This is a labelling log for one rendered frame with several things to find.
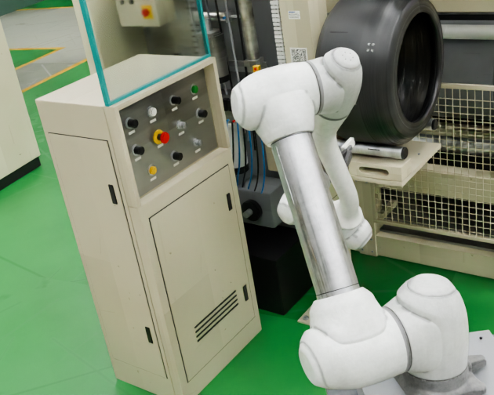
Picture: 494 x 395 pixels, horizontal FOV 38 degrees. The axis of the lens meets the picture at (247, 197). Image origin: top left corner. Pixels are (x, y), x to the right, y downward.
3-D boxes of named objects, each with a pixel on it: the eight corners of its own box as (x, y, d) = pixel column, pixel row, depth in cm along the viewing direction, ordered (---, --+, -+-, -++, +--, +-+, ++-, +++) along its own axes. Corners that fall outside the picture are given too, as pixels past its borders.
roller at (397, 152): (322, 150, 277) (317, 149, 273) (324, 138, 277) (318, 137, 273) (407, 160, 257) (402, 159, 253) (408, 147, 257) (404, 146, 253)
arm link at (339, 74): (341, 79, 186) (293, 90, 182) (357, 30, 170) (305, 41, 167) (362, 118, 180) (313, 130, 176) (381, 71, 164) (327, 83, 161)
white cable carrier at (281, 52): (285, 121, 288) (269, 1, 267) (292, 116, 292) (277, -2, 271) (295, 121, 286) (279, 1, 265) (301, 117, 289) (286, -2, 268)
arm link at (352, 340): (419, 375, 155) (328, 407, 149) (390, 372, 170) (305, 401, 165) (315, 47, 166) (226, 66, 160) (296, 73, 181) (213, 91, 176)
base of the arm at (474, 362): (504, 389, 166) (504, 369, 164) (415, 413, 163) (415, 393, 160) (465, 346, 183) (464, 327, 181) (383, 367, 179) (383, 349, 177)
